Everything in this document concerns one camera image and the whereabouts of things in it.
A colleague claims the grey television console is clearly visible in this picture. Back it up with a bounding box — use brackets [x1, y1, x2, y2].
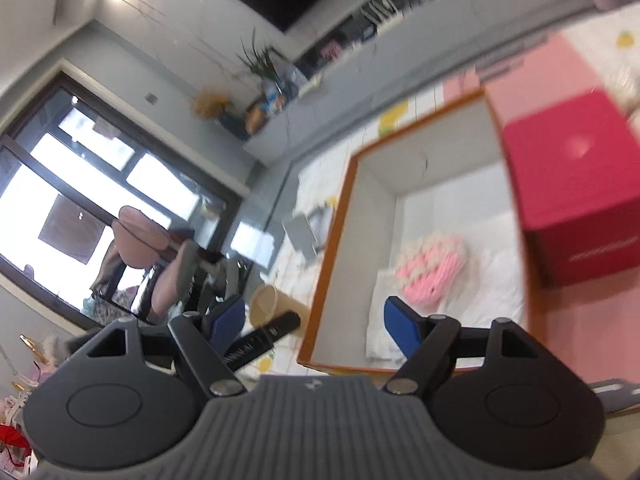
[244, 0, 598, 162]

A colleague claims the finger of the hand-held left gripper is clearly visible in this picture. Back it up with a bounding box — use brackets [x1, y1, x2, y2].
[222, 311, 302, 363]

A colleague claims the blue and white snack packet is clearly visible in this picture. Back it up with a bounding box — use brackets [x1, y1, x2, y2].
[264, 91, 292, 113]

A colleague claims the grey folder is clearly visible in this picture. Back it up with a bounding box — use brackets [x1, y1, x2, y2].
[282, 205, 336, 262]

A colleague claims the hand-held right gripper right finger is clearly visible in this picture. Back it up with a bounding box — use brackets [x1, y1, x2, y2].
[382, 296, 551, 397]

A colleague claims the white router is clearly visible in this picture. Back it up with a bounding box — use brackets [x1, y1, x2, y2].
[360, 0, 401, 24]

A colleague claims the pink and white knitted item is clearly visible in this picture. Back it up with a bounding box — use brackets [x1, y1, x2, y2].
[395, 232, 471, 306]

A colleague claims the green potted plant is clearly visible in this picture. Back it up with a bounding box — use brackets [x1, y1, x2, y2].
[235, 27, 286, 86]

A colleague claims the clear plastic bag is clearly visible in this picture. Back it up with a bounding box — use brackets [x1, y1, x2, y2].
[270, 64, 309, 101]

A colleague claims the pink chair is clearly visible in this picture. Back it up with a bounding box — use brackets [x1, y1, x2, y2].
[90, 205, 201, 326]

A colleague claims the orange storage box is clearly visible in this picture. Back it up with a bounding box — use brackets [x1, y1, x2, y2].
[296, 87, 546, 378]

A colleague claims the beige waste bin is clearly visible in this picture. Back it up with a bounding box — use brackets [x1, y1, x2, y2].
[249, 284, 301, 338]

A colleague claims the bread loaf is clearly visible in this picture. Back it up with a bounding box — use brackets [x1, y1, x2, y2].
[245, 105, 273, 134]

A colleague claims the red cardboard box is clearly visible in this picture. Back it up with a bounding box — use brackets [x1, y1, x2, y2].
[500, 89, 640, 288]

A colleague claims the dried yellow flowers vase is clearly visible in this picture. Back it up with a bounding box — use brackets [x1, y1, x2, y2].
[192, 85, 251, 138]

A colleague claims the dark framed window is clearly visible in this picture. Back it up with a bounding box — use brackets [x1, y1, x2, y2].
[0, 72, 251, 331]

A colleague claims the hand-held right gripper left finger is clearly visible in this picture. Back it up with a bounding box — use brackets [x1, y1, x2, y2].
[65, 296, 248, 400]

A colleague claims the pile of assorted trinkets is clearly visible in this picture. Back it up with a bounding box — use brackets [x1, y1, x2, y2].
[0, 332, 71, 471]

